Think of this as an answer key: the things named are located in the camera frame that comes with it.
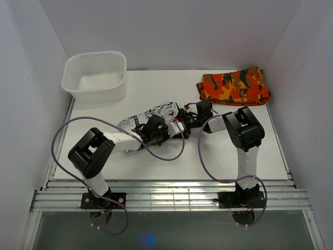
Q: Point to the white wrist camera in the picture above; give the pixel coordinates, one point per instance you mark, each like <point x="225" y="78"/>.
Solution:
<point x="175" y="127"/>
<point x="188" y="108"/>

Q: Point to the white plastic basket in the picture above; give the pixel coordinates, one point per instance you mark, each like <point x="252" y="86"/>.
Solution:
<point x="95" y="77"/>

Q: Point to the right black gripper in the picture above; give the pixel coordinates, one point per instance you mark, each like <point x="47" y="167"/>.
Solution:
<point x="183" y="115"/>

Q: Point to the aluminium rail frame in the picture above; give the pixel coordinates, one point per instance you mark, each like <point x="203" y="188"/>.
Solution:
<point x="172" y="215"/>

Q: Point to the orange camouflage folded trousers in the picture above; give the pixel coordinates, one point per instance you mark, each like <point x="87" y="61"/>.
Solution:
<point x="245" y="87"/>

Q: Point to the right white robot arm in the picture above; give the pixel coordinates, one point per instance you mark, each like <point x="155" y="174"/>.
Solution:
<point x="246" y="134"/>

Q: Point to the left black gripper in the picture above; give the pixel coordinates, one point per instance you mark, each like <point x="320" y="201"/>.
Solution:
<point x="164" y="127"/>

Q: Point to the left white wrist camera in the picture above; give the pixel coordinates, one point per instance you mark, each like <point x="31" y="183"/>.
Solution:
<point x="175" y="127"/>

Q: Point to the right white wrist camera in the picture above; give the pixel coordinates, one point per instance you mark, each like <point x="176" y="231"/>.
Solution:
<point x="188" y="108"/>

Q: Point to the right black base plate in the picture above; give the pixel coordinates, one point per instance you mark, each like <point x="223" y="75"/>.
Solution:
<point x="234" y="200"/>

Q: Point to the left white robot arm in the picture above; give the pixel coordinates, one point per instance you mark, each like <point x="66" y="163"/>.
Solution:
<point x="92" y="151"/>

